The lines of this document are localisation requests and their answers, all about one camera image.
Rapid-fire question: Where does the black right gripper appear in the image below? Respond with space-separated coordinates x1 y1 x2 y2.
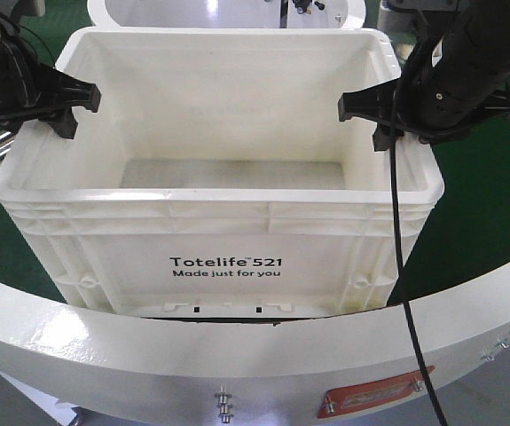
338 57 510 151

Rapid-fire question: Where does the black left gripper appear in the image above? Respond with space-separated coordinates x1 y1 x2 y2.
0 33 100 139

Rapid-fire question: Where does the white plastic tote box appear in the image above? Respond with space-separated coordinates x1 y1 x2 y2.
0 28 444 319

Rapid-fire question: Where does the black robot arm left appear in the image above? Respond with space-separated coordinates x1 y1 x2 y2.
0 1 101 139

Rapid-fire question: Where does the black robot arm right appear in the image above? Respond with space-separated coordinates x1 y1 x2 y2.
338 1 510 151

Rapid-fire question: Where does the white round conveyor rim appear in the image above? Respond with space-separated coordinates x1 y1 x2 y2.
0 241 510 426

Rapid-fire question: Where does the orange label plate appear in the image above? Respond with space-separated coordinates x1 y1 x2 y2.
316 370 427 419

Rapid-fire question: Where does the black hanging cable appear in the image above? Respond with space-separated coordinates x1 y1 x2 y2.
387 88 449 426

